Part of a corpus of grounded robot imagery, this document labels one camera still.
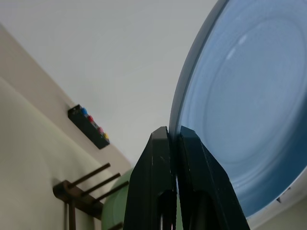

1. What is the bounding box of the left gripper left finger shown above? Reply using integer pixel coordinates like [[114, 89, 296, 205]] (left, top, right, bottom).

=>
[[123, 126, 178, 230]]

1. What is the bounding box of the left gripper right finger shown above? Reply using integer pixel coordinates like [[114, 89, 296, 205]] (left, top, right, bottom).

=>
[[176, 125, 250, 230]]

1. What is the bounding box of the green plate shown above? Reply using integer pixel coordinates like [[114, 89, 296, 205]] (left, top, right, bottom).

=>
[[102, 167, 133, 230]]

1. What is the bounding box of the blue plate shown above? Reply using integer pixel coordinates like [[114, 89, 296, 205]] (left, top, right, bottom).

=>
[[167, 0, 307, 227]]

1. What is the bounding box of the brown wooden dish rack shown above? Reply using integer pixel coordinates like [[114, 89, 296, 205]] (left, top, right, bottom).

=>
[[52, 162, 124, 230]]

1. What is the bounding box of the black button box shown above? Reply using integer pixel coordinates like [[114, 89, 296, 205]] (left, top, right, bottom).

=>
[[68, 104, 110, 150]]

